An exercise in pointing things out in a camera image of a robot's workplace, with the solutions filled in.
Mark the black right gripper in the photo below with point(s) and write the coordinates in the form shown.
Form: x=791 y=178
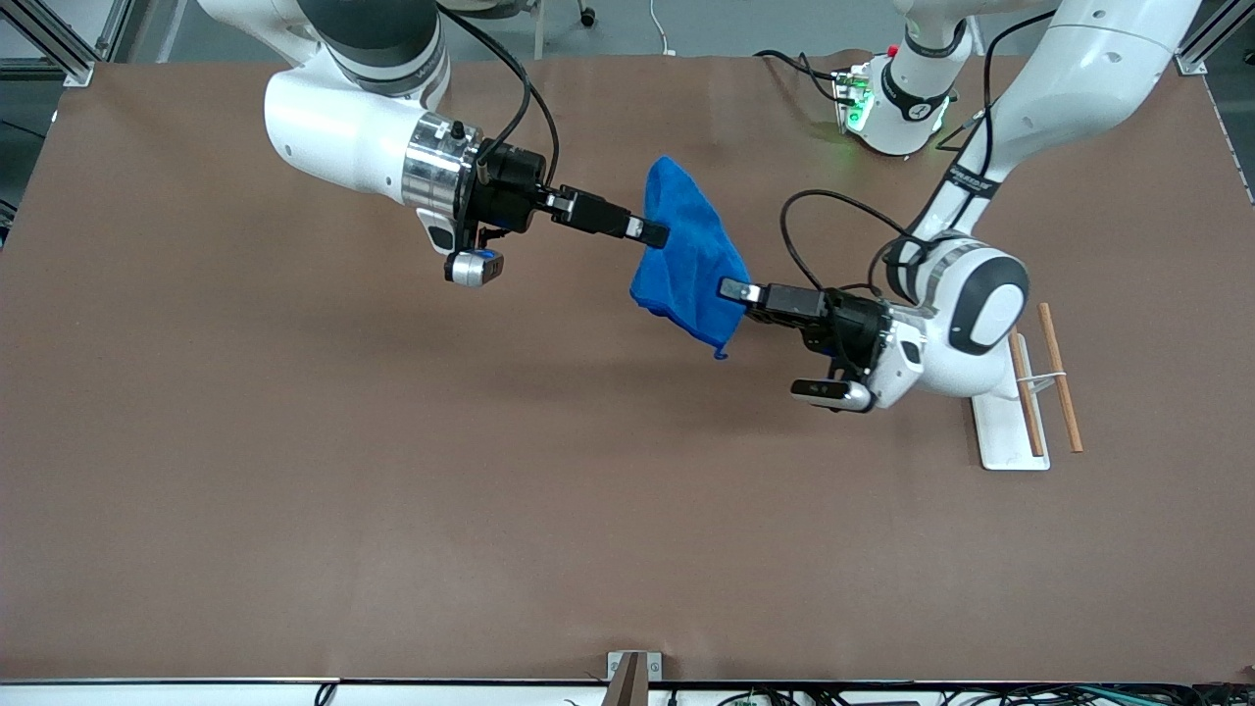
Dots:
x=507 y=189

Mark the metal chair legs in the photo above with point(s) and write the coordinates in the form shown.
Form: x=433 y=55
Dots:
x=538 y=29

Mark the grey metal table bracket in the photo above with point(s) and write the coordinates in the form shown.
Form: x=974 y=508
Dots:
x=614 y=669

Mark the white rack with wooden bars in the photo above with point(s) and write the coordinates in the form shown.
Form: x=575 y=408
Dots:
x=1005 y=436

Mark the blue microfibre towel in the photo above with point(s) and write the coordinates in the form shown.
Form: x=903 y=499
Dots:
x=686 y=265

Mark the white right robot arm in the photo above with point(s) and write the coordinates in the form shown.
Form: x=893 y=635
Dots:
x=333 y=132

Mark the aluminium frame profile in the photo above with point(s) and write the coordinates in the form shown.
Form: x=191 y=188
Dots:
x=59 y=54
x=1211 y=39

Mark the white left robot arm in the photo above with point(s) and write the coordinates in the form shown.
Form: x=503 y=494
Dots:
x=1069 y=78

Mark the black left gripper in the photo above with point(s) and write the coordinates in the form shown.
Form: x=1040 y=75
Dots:
x=851 y=325

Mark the brown camera mount post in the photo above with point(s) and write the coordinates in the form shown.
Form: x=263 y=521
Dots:
x=627 y=686

